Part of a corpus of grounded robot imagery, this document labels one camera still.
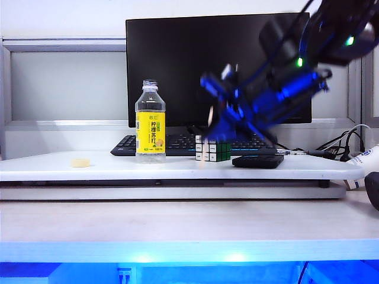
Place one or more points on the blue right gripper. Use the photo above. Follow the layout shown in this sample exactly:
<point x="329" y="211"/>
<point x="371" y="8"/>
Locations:
<point x="257" y="103"/>

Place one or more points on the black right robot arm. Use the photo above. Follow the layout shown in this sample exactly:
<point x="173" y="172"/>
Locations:
<point x="340" y="35"/>

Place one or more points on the clear bottle yellow label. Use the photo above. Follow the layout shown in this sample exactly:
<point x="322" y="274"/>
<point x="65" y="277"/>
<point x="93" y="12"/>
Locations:
<point x="150" y="130"/>

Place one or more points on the rubik's cube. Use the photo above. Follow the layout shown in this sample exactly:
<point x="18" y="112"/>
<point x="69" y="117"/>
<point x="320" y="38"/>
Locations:
<point x="219" y="152"/>

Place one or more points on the black smartphone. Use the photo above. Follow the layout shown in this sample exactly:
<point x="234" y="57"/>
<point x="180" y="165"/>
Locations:
<point x="257" y="162"/>

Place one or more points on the black computer keyboard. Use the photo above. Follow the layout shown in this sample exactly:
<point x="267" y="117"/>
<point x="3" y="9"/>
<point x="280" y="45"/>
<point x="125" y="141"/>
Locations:
<point x="177" y="145"/>

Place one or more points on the black computer monitor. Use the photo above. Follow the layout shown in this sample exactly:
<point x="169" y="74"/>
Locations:
<point x="177" y="59"/>

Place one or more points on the white desk riser platform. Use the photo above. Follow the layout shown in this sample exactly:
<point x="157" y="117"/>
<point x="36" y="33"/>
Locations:
<point x="118" y="170"/>

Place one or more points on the white black device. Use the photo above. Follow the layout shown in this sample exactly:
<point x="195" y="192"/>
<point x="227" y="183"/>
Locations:
<point x="367" y="159"/>

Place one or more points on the narrow grey cubicle partition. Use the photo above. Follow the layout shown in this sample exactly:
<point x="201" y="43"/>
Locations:
<point x="370" y="103"/>

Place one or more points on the wide grey cubicle partition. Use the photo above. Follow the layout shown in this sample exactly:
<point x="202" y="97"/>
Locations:
<point x="59" y="88"/>

